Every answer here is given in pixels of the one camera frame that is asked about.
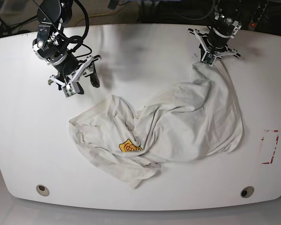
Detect black white gripper body image left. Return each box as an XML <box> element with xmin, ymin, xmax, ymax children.
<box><xmin>32</xmin><ymin>22</ymin><xmax>101</xmax><ymax>90</ymax></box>

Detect black white gripper body image right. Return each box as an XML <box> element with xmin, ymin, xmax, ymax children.
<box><xmin>188</xmin><ymin>14</ymin><xmax>241</xmax><ymax>60</ymax></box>

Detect white T-shirt with yellow print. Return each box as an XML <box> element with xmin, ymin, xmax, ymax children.
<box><xmin>69</xmin><ymin>60</ymin><xmax>243</xmax><ymax>188</ymax></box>

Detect black tripod stand legs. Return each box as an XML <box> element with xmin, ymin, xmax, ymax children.
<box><xmin>0</xmin><ymin>15</ymin><xmax>37</xmax><ymax>38</ymax></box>

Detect left table grommet hole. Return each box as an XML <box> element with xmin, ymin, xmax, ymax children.
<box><xmin>36</xmin><ymin>185</ymin><xmax>50</xmax><ymax>196</ymax></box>

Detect table grommet hole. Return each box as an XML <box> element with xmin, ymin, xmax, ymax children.
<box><xmin>36</xmin><ymin>185</ymin><xmax>50</xmax><ymax>196</ymax></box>
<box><xmin>240</xmin><ymin>186</ymin><xmax>254</xmax><ymax>198</ymax></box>

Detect red tape rectangle marking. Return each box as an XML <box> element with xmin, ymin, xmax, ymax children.
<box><xmin>260</xmin><ymin>130</ymin><xmax>279</xmax><ymax>165</ymax></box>

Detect right table grommet hole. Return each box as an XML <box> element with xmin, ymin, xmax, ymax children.
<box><xmin>240</xmin><ymin>186</ymin><xmax>254</xmax><ymax>198</ymax></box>

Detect wrist camera module image left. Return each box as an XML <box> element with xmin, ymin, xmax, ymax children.
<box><xmin>62</xmin><ymin>84</ymin><xmax>76</xmax><ymax>98</ymax></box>

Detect wrist camera module image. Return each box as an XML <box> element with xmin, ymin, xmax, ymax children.
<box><xmin>201</xmin><ymin>52</ymin><xmax>217</xmax><ymax>66</ymax></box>
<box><xmin>62</xmin><ymin>84</ymin><xmax>76</xmax><ymax>98</ymax></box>

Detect wrist camera module image right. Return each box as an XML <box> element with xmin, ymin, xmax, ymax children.
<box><xmin>201</xmin><ymin>52</ymin><xmax>217</xmax><ymax>66</ymax></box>

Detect black power strip red switch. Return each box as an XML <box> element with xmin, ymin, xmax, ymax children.
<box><xmin>248</xmin><ymin>0</ymin><xmax>268</xmax><ymax>31</ymax></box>

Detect yellow cable on floor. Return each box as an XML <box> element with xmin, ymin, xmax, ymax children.
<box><xmin>71</xmin><ymin>4</ymin><xmax>117</xmax><ymax>28</ymax></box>

